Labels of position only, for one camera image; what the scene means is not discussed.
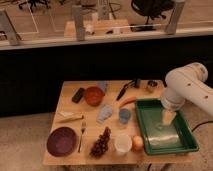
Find red yellow apple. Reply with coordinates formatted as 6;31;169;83
132;136;144;151

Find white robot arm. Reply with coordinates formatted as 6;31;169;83
160;62;213;125

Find blue plastic cup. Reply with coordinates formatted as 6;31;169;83
119;108;131;124

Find white paper cup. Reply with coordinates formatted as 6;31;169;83
114;134;132;155

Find clear plastic bag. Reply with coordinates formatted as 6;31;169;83
148;124;180;149

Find green plastic tray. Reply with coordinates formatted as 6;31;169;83
135;99;199;155

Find small metal can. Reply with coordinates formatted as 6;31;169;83
146;80;158;93

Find orange carrot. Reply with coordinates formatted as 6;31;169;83
119;97;137;108

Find small black box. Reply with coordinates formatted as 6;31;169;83
134;78;141;88

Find light blue cloth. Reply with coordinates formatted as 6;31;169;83
96;105;113;124

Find purple grape bunch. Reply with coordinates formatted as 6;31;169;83
90;127;111;158

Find blue sponge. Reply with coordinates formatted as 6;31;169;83
98;81;107;92

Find red bowl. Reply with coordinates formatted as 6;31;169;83
83;86;104;106

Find silver fork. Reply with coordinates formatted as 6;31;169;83
78;121;86;153

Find black rectangular block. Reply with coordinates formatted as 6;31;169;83
72;88;85;103

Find black office chair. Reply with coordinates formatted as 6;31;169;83
131;0;174;24

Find purple plate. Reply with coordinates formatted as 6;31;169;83
46;127;77;157

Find black handled knife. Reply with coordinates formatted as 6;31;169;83
116;81;133;101

